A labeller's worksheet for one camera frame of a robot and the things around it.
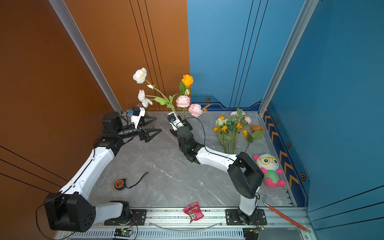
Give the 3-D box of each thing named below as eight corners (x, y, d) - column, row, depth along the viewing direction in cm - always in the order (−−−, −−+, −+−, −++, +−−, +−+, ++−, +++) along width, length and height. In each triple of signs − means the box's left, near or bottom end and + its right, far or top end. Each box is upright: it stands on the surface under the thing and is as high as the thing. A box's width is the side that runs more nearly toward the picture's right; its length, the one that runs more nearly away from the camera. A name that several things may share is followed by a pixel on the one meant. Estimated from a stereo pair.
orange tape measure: (118, 192, 83) (115, 190, 80) (117, 183, 87) (114, 180, 84) (127, 188, 85) (124, 186, 82) (125, 179, 88) (123, 177, 85)
